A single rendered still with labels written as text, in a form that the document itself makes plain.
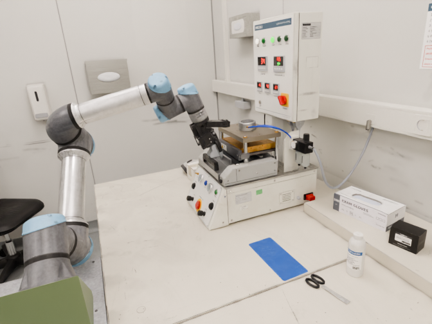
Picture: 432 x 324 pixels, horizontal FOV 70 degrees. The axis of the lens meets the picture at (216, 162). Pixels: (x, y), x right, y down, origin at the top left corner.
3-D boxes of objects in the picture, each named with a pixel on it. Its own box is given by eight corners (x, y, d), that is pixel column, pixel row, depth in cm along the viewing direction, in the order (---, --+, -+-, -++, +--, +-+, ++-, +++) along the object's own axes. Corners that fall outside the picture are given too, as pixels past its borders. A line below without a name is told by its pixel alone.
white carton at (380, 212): (350, 200, 136) (351, 185, 134) (404, 222, 118) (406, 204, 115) (332, 208, 130) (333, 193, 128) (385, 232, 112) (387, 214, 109)
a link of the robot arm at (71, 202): (36, 266, 95) (50, 119, 119) (62, 272, 108) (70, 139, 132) (74, 259, 95) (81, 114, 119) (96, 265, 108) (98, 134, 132)
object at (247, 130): (261, 136, 161) (261, 112, 156) (298, 152, 133) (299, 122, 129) (218, 144, 152) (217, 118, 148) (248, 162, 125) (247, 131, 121)
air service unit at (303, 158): (295, 160, 137) (296, 128, 132) (316, 171, 124) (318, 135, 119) (285, 162, 135) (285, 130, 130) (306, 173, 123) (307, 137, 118)
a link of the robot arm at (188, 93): (172, 89, 127) (191, 80, 128) (184, 113, 132) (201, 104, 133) (177, 91, 120) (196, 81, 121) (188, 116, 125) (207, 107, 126)
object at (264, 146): (253, 140, 155) (252, 121, 152) (278, 152, 136) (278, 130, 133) (222, 146, 150) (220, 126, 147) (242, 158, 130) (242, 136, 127)
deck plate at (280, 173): (276, 149, 171) (276, 147, 171) (318, 168, 140) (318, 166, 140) (197, 164, 156) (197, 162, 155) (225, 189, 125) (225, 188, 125)
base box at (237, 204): (276, 178, 176) (276, 149, 170) (320, 205, 143) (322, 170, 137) (186, 198, 158) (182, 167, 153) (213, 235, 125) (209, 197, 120)
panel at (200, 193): (187, 199, 156) (198, 165, 153) (207, 227, 130) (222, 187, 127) (183, 198, 156) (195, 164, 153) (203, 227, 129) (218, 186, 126)
